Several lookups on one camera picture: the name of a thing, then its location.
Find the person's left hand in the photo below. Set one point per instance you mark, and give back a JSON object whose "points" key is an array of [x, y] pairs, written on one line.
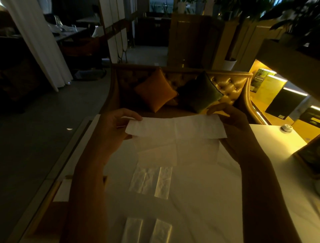
{"points": [[110, 135]]}

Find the person's right hand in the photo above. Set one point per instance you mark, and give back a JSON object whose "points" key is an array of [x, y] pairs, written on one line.
{"points": [[236, 130]]}

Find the person's right thumb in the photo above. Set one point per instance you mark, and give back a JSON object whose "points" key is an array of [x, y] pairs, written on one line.
{"points": [[217, 109]]}

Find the person's left thumb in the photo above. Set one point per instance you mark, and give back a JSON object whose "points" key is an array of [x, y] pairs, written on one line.
{"points": [[128, 114]]}

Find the white paper napkin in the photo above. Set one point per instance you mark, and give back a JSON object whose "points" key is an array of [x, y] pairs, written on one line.
{"points": [[175, 137]]}

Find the person's left forearm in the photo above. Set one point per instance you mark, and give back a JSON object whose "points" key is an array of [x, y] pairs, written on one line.
{"points": [[87, 200]]}

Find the person's right forearm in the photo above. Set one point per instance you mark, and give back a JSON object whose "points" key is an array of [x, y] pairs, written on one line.
{"points": [[267, 200]]}

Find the green cushion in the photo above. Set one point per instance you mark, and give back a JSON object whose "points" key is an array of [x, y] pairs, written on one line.
{"points": [[200, 92]]}

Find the orange cushion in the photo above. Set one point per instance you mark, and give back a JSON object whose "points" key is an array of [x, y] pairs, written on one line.
{"points": [[155, 90]]}

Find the golden tufted sofa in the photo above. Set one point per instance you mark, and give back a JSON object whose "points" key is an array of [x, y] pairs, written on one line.
{"points": [[180, 87]]}

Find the white plant pot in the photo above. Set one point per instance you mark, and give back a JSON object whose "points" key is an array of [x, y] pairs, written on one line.
{"points": [[229, 64]]}

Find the green booklet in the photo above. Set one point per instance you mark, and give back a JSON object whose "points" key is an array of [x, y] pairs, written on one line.
{"points": [[260, 80]]}

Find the yellow booklet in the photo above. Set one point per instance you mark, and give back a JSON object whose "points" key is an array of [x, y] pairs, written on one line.
{"points": [[270, 89]]}

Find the folded white napkin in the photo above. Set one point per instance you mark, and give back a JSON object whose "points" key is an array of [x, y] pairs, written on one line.
{"points": [[163, 182], [150, 181], [131, 230], [137, 180], [161, 231]]}

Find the small round white device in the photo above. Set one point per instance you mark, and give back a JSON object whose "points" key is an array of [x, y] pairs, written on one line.
{"points": [[286, 128]]}

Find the wooden cabinet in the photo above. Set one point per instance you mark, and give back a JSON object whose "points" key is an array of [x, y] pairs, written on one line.
{"points": [[197, 40]]}

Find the white folding screen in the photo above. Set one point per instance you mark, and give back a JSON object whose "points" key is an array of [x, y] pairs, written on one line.
{"points": [[116, 30]]}

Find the dark framed object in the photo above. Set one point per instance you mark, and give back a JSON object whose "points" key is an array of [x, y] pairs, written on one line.
{"points": [[308, 155]]}

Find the clear drinking glass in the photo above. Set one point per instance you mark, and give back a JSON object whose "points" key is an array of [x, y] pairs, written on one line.
{"points": [[74, 27]]}

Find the background dining table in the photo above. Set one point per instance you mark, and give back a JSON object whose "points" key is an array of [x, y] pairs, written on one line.
{"points": [[66, 32]]}

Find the white curtain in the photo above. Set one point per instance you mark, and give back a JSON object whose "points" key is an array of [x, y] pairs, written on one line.
{"points": [[41, 42]]}

